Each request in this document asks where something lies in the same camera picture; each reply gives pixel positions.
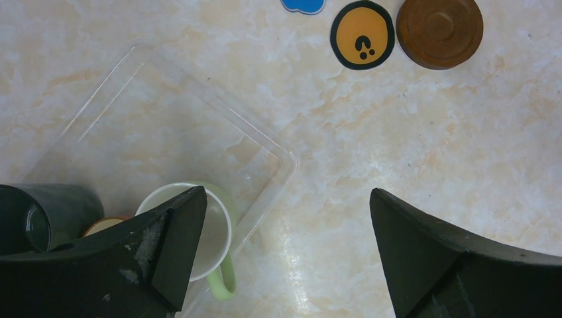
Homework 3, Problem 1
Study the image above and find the blue flower coaster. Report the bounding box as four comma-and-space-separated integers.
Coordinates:
280, 0, 326, 15

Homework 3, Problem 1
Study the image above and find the small orange cup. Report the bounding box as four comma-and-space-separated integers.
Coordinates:
83, 217, 129, 237

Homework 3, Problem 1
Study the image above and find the brown paw print coaster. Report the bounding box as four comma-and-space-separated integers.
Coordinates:
329, 1, 395, 70

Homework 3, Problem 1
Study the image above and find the clear plastic tray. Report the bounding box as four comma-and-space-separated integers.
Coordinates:
17, 42, 298, 256

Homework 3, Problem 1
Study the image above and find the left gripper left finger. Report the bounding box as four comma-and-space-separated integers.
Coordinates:
1, 186, 207, 317

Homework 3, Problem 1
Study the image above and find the light green mug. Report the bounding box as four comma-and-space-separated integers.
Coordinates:
135, 181, 237, 301

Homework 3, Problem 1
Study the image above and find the dark green mug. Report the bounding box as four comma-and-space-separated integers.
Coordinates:
1, 184, 104, 256

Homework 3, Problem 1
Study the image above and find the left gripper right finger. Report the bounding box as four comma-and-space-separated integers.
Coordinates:
370, 188, 561, 317

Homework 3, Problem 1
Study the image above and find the brown grooved coaster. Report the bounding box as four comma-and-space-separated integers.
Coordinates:
396, 0, 484, 70

